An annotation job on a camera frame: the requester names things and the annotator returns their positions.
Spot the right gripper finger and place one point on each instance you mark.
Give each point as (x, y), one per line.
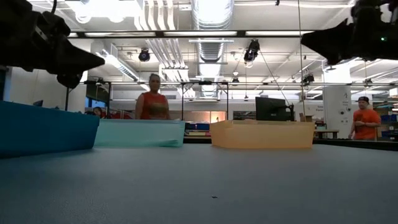
(335, 45)

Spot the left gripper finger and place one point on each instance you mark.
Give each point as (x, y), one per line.
(77, 60)

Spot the teal translucent plastic bin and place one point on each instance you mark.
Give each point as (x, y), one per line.
(140, 133)

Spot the orange translucent plastic bin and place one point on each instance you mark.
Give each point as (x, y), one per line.
(261, 133)

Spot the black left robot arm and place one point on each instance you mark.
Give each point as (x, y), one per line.
(15, 31)

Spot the blue screen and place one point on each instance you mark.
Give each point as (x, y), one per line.
(93, 102)

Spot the person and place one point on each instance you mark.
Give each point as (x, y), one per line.
(154, 105)
(98, 112)

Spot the white column with signs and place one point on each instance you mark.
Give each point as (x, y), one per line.
(337, 102)

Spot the black ceiling speaker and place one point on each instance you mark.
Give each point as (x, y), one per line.
(144, 55)

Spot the dark blue plastic bin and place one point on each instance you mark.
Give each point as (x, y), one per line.
(46, 127)

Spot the storage shelf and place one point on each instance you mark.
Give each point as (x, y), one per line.
(388, 118)

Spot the wooden desk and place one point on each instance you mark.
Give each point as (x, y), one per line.
(326, 132)

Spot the blue crate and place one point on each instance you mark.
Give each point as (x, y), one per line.
(199, 127)

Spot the small black ceiling camera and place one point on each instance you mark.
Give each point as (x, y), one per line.
(308, 78)

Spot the black hanging ceiling camera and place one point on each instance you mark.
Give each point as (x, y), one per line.
(251, 53)

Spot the black overhead rail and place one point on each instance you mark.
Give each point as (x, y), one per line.
(160, 33)

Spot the silver ventilation duct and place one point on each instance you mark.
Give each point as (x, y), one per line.
(211, 46)

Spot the black workstation frame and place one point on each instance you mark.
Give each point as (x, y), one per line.
(202, 82)

